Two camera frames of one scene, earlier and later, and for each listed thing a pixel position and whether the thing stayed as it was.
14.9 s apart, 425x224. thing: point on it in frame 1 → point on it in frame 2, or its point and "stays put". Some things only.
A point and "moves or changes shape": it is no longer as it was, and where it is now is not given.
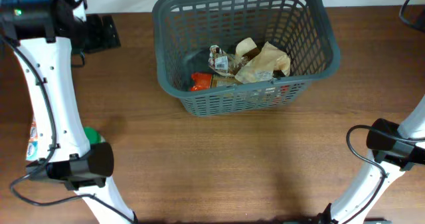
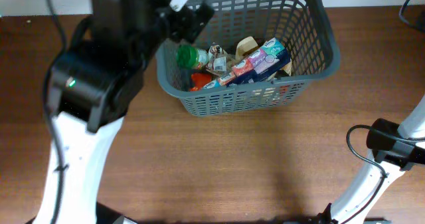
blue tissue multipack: (32, 149) → (271, 56)
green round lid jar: (93, 136) moves or changes shape
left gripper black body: (93, 35) → (188, 21)
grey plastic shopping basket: (295, 18) stays put
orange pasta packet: (201, 82) stays put
